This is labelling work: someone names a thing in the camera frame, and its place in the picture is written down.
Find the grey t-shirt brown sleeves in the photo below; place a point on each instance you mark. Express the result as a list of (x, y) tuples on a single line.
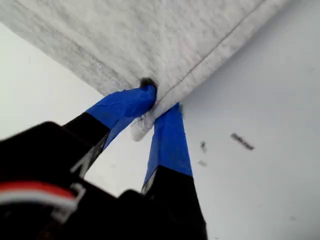
[(125, 37)]

